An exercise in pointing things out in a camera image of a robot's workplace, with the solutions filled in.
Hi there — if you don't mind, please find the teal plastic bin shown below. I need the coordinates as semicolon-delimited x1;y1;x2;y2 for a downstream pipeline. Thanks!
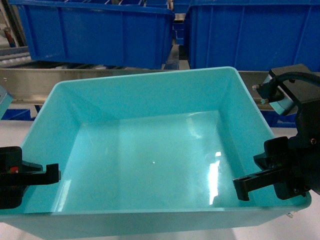
0;67;311;240

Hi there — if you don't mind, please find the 3M adhesive tape scrap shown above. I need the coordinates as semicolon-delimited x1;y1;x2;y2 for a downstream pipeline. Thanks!
286;211;298;219

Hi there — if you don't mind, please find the large blue bin right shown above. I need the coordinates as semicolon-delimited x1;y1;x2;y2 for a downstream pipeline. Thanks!
184;0;320;72

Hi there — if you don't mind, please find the large blue bin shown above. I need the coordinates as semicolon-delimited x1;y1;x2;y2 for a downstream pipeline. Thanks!
184;0;320;72
11;0;175;69

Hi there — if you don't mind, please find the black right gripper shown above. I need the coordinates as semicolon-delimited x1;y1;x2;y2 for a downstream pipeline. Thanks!
232;101;320;201

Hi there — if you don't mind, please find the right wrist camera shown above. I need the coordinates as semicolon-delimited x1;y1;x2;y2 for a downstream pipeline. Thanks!
252;64;320;116

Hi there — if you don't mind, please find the large blue bin left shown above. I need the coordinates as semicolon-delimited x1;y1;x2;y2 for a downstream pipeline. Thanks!
11;0;175;69

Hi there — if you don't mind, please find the stainless steel shelf rail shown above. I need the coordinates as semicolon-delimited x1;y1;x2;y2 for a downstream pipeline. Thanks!
0;67;267;118

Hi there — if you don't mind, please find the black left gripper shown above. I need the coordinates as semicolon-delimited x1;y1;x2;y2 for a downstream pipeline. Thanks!
0;146;61;210

